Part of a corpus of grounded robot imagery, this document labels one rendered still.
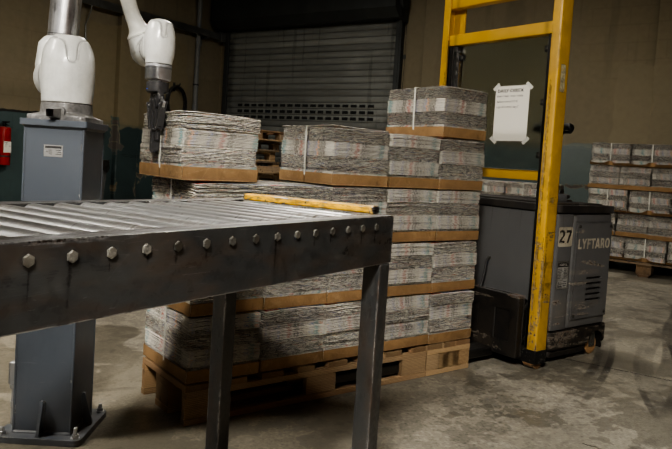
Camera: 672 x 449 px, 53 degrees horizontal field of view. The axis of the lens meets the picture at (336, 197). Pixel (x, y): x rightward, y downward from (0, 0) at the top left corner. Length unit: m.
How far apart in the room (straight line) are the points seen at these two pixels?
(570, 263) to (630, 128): 5.37
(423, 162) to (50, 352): 1.61
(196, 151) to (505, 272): 1.92
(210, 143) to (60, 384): 0.90
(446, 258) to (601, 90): 6.12
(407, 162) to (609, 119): 6.23
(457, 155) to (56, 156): 1.68
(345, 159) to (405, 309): 0.73
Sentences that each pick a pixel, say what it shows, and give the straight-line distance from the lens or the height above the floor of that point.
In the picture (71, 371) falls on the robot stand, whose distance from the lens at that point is 2.31.
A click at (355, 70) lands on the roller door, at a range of 10.27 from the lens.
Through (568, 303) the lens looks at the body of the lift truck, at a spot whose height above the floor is 0.29.
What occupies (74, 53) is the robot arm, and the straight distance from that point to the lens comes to 2.27.
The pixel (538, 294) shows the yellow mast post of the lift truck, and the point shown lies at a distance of 3.32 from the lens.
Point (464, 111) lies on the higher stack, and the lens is 3.10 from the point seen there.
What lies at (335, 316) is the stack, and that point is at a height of 0.32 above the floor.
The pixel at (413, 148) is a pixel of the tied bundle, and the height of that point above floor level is 1.00.
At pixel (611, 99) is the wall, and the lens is 8.92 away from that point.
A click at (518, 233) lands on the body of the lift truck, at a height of 0.62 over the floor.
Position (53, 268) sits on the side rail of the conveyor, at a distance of 0.98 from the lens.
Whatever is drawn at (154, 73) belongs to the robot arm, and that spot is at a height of 1.19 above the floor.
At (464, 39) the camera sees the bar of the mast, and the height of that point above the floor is 1.62.
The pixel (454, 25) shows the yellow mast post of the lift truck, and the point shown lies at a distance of 3.87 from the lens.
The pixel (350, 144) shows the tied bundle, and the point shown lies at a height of 1.00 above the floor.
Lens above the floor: 0.93
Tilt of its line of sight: 3 degrees down
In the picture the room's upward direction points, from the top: 4 degrees clockwise
